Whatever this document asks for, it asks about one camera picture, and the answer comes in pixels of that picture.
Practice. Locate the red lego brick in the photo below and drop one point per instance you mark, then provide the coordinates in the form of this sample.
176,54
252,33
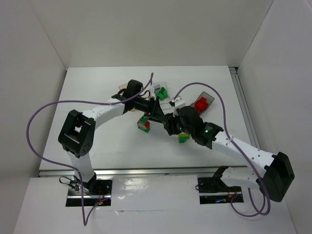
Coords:
201,105

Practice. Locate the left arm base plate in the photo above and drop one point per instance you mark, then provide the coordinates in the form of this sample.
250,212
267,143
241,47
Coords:
100,193

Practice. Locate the orange transparent container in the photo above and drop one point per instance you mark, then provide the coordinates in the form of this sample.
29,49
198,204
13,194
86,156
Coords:
133,87

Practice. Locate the clear transparent container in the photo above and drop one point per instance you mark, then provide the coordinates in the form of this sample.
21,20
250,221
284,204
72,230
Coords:
155,87

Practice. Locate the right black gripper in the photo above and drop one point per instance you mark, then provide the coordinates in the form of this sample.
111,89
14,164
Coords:
169,126

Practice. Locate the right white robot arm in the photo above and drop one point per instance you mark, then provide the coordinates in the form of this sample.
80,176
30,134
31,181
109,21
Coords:
271,173

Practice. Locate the aluminium front rail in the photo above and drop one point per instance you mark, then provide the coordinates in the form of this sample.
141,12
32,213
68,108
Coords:
137,172

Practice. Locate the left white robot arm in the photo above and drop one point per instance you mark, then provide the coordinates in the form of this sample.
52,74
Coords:
77,133

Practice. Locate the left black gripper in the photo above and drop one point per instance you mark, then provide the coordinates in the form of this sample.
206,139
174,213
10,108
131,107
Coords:
155,108

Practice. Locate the aluminium side rail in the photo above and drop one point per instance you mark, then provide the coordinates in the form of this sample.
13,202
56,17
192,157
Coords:
244,107

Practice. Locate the yellow green red lego stack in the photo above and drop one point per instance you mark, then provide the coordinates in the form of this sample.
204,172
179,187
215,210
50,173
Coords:
183,137

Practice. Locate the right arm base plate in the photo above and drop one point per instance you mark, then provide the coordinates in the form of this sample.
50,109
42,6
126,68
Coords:
212,190

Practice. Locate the grey transparent container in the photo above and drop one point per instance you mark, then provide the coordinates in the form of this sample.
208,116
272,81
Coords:
209,98

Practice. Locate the dark green lego cube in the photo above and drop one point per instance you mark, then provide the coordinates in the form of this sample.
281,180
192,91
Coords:
162,91

